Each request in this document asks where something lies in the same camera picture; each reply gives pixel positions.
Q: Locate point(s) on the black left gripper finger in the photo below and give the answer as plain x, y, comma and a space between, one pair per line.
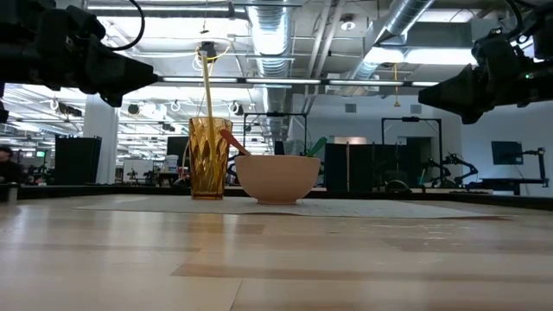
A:
123, 75
113, 99

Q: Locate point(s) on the yellow straw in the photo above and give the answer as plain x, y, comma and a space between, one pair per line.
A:
207, 95

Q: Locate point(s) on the pink bowl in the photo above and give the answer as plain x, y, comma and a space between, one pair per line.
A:
276, 181

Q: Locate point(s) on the black background robot arm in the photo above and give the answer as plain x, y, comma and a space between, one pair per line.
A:
460, 163
432, 170

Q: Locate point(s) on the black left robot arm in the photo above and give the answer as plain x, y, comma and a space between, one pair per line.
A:
2, 113

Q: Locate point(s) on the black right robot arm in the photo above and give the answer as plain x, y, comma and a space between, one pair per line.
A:
544, 34

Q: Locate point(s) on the white pillar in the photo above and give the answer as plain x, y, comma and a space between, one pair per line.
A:
102, 142

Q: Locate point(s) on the black partition panel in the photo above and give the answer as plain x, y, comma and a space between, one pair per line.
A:
78, 160

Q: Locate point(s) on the dark background table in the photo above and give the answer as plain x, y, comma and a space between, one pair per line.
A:
501, 183

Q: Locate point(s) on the black screen panel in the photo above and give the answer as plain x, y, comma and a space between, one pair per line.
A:
178, 149

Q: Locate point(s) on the white bucket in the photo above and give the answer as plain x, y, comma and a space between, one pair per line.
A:
171, 164

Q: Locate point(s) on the wide black partition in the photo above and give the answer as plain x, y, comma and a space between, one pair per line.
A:
367, 168

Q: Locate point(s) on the person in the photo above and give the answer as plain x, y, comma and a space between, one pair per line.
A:
8, 166

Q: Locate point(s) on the grey table mat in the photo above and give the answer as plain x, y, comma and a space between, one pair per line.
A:
345, 208

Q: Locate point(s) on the long ceiling light bar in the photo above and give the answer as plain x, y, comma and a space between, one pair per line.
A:
281, 80

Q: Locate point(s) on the dark wall monitor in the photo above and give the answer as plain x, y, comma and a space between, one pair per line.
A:
505, 153

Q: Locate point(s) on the black metal gantry frame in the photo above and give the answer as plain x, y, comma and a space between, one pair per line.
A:
410, 119
275, 114

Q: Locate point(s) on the silver slanted ceiling duct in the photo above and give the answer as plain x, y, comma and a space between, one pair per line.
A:
402, 17

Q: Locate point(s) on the black aluminium table frame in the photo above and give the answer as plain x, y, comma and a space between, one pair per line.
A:
129, 191

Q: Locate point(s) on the silver ribbed ceiling duct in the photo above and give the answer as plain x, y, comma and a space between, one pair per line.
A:
270, 30

